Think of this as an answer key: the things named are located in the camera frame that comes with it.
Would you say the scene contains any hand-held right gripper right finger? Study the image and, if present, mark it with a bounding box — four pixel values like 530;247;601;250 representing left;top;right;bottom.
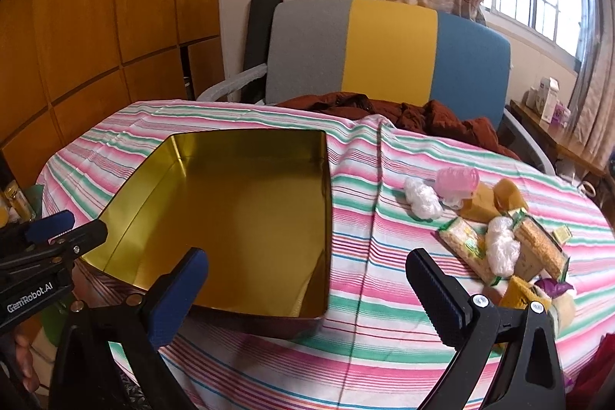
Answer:
406;248;568;410

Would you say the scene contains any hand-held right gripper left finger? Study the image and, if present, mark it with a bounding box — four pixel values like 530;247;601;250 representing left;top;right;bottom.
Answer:
48;247;209;410

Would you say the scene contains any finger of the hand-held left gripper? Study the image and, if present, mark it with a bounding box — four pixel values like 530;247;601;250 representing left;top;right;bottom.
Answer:
0;219;109;279
0;211;75;247

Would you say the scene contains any green edged snack packet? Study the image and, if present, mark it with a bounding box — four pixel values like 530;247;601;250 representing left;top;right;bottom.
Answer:
436;218;505;286
512;211;570;281

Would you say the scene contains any white plastic bag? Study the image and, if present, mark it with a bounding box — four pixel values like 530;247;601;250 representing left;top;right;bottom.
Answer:
404;177;443;219
484;216;521;276

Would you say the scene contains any beige paper packet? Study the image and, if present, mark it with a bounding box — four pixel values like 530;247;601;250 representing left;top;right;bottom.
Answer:
516;242;546;283

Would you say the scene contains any yellow sponge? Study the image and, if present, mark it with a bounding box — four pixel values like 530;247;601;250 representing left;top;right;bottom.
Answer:
460;178;529;223

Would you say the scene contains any gold metal tin box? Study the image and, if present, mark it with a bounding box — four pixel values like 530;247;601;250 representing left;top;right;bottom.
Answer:
79;129;333;339

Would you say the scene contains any purple packet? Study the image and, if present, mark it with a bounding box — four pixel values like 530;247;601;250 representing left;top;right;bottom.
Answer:
535;276;575;298

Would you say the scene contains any cream knitted sock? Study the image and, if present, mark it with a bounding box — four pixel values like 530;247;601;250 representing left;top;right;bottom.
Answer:
548;290;577;329

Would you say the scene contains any person's left hand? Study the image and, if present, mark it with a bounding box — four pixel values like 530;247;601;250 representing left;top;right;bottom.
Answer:
12;326;39;392

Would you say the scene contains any yellow jar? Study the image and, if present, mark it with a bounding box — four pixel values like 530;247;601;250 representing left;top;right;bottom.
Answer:
2;181;35;223

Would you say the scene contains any striped tablecloth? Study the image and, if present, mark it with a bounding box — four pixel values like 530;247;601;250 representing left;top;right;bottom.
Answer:
36;100;615;410

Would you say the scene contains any person's red jacket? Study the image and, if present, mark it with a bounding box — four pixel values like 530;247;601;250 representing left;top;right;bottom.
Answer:
567;333;615;410

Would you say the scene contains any brown crumpled cloth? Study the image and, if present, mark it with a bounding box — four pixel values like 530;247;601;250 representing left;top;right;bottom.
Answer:
276;92;522;158

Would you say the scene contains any wooden desk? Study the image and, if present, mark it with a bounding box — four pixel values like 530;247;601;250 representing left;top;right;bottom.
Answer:
509;100;611;180

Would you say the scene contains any wooden wardrobe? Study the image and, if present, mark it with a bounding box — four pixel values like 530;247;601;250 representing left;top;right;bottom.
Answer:
0;0;222;219

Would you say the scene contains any white carton box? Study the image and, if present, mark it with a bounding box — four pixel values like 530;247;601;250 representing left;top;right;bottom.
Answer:
538;76;560;123

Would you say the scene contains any grey yellow blue chair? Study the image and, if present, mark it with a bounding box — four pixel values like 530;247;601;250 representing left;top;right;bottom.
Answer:
197;0;555;174

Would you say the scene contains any black rolled mat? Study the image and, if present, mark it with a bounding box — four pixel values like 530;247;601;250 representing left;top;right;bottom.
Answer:
241;0;284;103

